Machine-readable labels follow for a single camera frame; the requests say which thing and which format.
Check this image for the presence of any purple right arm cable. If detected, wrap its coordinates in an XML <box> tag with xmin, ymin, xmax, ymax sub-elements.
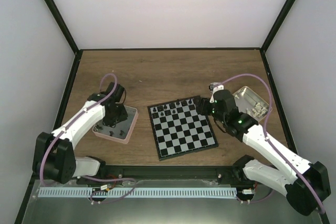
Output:
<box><xmin>215</xmin><ymin>73</ymin><xmax>326</xmax><ymax>216</ymax></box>

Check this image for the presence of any black and silver chessboard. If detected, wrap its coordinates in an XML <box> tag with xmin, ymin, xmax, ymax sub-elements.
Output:
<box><xmin>148</xmin><ymin>96</ymin><xmax>218</xmax><ymax>161</ymax></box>

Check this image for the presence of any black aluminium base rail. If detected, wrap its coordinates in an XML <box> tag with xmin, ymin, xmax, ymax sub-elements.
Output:
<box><xmin>76</xmin><ymin>165</ymin><xmax>312</xmax><ymax>185</ymax></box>

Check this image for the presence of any black frame post right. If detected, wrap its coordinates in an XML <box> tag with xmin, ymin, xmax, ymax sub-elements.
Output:
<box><xmin>260</xmin><ymin>0</ymin><xmax>296</xmax><ymax>52</ymax></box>

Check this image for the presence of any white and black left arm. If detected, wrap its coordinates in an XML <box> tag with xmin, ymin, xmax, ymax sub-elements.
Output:
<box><xmin>32</xmin><ymin>82</ymin><xmax>128</xmax><ymax>184</ymax></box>

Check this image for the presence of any black frame post left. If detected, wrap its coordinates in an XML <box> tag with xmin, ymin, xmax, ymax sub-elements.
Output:
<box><xmin>44</xmin><ymin>0</ymin><xmax>79</xmax><ymax>55</ymax></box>

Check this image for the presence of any light blue slotted cable duct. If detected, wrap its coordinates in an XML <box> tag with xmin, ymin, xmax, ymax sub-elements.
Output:
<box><xmin>37</xmin><ymin>187</ymin><xmax>237</xmax><ymax>199</ymax></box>

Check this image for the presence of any pile of white chess pieces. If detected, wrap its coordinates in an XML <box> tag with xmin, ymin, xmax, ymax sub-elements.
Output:
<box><xmin>235</xmin><ymin>93</ymin><xmax>269</xmax><ymax>121</ymax></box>

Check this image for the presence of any black frame post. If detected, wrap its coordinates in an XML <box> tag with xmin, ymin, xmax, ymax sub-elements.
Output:
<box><xmin>44</xmin><ymin>0</ymin><xmax>79</xmax><ymax>55</ymax></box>
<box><xmin>260</xmin><ymin>0</ymin><xmax>296</xmax><ymax>52</ymax></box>

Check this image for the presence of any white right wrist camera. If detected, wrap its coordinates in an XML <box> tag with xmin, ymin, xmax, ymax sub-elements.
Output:
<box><xmin>209</xmin><ymin>82</ymin><xmax>224</xmax><ymax>103</ymax></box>

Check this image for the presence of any gold metal tin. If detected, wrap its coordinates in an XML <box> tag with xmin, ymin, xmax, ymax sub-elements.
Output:
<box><xmin>233</xmin><ymin>86</ymin><xmax>272</xmax><ymax>122</ymax></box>

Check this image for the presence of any pink tray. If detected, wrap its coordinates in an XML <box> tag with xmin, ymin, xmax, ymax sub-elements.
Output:
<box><xmin>92</xmin><ymin>106</ymin><xmax>139</xmax><ymax>144</ymax></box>

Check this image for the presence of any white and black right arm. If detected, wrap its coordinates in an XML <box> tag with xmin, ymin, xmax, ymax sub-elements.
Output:
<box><xmin>195</xmin><ymin>89</ymin><xmax>331</xmax><ymax>216</ymax></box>

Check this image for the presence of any pile of black chess pieces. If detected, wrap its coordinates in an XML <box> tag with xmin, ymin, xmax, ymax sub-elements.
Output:
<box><xmin>93</xmin><ymin>124</ymin><xmax>127</xmax><ymax>137</ymax></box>

